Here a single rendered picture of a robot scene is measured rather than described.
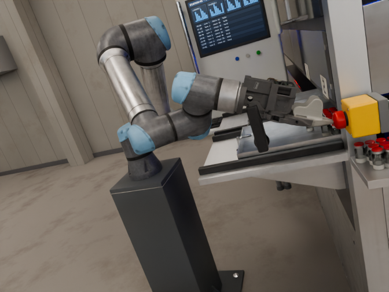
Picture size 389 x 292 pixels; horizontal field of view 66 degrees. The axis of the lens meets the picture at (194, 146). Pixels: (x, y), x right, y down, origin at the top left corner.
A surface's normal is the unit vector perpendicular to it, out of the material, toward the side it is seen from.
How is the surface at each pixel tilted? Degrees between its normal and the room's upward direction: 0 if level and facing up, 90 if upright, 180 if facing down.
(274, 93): 90
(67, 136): 90
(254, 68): 90
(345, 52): 90
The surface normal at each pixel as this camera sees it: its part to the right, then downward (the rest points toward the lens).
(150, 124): 0.03, -0.53
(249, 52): -0.15, 0.35
